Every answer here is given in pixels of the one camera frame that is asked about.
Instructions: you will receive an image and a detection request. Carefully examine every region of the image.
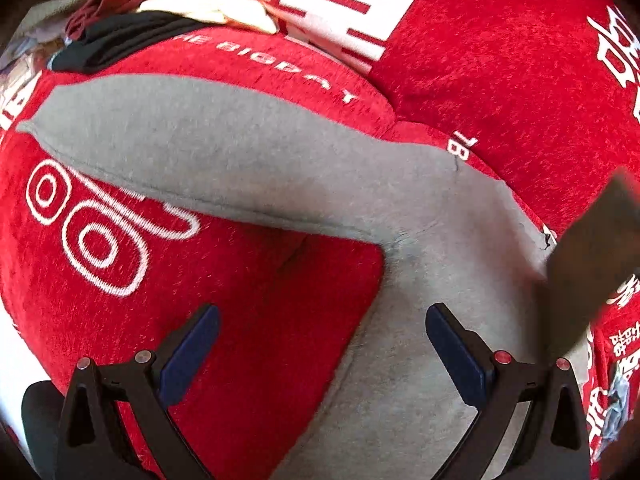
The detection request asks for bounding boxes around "black folded garment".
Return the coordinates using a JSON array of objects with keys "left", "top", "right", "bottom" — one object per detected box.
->
[{"left": 49, "top": 11, "right": 208, "bottom": 75}]

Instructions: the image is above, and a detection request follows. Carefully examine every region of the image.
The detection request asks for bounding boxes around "cream folded cloth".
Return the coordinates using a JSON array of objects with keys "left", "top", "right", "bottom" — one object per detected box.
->
[{"left": 137, "top": 0, "right": 278, "bottom": 35}]

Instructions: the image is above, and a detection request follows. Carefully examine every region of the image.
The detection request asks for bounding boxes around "grey crumpled cloth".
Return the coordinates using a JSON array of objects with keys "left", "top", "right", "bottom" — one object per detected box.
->
[{"left": 587, "top": 366, "right": 630, "bottom": 460}]

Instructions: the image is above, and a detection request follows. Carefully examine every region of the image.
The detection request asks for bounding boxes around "red printed pillow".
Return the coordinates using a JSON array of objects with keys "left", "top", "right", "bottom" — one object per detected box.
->
[{"left": 262, "top": 0, "right": 639, "bottom": 232}]

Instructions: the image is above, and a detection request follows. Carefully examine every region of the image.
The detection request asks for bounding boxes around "grey knit garment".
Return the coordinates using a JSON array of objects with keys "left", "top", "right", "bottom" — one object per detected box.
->
[{"left": 17, "top": 75, "right": 552, "bottom": 479}]

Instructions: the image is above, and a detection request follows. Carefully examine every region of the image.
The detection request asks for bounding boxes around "red printed bed blanket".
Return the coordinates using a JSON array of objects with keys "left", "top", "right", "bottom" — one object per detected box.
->
[{"left": 0, "top": 24, "right": 640, "bottom": 480}]

